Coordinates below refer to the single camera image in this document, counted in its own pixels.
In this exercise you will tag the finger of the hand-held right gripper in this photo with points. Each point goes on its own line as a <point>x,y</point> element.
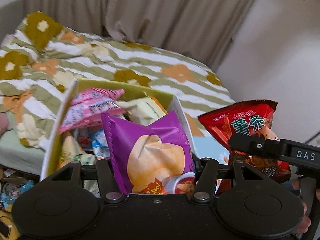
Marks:
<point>250,146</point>

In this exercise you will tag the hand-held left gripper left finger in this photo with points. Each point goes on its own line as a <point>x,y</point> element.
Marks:
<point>105,175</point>

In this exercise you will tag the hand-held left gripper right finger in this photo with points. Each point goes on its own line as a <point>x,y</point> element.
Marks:
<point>206,177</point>

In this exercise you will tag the purple snack bag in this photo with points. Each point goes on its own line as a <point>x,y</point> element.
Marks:
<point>150,150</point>

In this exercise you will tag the green cardboard box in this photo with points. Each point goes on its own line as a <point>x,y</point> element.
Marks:
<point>53,140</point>

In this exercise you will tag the person's right hand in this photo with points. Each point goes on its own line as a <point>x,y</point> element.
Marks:
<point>296,186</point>

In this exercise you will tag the light blue daisy box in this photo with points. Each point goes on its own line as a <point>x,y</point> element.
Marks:
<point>208,150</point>

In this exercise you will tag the pale yellow snack packet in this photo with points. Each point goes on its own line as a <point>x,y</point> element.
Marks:
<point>72,152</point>

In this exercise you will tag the pink printed snack packet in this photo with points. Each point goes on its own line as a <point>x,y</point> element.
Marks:
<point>92,107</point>

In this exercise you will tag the cream snack packet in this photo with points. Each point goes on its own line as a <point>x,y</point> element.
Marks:
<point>147,108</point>

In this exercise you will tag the light green bed sheet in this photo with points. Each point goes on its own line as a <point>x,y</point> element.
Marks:
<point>22,157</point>

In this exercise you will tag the blue printed packet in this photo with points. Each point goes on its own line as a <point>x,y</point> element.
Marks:
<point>17,191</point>

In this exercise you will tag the pink plush toy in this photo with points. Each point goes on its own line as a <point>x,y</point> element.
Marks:
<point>4,123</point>

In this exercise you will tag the floral striped blanket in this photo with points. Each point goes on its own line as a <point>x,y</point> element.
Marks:
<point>140,62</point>

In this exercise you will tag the beige curtain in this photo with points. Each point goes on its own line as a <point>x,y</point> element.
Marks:
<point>140,12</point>

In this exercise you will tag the grey headboard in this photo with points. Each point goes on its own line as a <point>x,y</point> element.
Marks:
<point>10,12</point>

